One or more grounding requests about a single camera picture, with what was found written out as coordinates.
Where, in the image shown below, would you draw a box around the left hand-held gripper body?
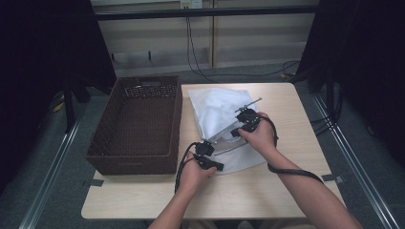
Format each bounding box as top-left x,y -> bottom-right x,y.
193,141 -> 215,169

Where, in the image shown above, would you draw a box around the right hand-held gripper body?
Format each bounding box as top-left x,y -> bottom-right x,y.
234,97 -> 263,132

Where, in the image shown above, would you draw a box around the white mesh laundry bag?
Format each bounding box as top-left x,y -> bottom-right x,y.
187,87 -> 267,176

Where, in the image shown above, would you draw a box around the brown woven basket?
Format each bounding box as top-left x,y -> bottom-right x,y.
84,75 -> 183,177

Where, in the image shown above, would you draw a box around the person's right hand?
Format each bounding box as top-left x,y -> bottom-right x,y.
238,112 -> 279,157

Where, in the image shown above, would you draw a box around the person's left hand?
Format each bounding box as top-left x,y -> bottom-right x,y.
177,151 -> 218,195

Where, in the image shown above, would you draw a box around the black curtain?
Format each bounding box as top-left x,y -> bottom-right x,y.
294,0 -> 405,168
0,0 -> 117,195

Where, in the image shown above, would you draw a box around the black stand leg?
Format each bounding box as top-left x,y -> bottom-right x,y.
61,75 -> 93,135

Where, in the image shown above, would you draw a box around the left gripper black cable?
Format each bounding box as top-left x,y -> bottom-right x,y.
174,141 -> 199,194

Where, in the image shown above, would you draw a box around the black floor cables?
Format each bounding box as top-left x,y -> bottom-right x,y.
309,85 -> 345,137

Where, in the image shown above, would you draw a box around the black wall cable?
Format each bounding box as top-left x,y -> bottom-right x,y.
184,15 -> 301,84

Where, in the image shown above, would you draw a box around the metal floor rail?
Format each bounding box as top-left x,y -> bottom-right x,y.
310,94 -> 401,229
18,115 -> 84,229

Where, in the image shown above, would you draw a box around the white wall outlet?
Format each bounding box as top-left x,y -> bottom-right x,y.
180,0 -> 204,10

